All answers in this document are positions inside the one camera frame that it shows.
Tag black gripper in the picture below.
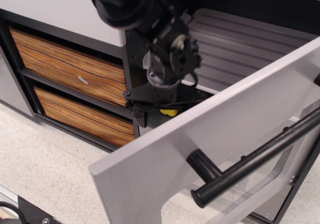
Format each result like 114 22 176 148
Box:
123 68 182 128

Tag grey toy oven door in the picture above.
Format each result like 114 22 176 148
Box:
89 39 320 224

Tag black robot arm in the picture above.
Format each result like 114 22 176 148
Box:
92 0 202 127

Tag grey oven rack tray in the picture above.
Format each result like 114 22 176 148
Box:
181 8 318 94

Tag grey lower oven drawer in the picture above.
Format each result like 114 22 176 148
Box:
137 123 294 222

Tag lower wood-pattern storage bin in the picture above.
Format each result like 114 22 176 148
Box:
34 86 136 147

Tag wood-pattern storage bin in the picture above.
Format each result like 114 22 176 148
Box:
34 86 136 147
9 27 127 107

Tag yellow toy bell pepper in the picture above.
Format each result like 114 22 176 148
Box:
160 109 179 117

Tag upper wood-pattern storage bin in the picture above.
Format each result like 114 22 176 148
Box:
9 27 127 107

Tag dark grey toy kitchen cabinet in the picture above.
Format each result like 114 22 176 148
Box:
0 0 320 224

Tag black oven door handle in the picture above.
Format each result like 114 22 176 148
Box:
186 73 320 208

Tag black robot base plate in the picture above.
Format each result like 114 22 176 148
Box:
17 196 61 224

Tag black braided cable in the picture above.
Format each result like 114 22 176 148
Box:
0 201 28 224

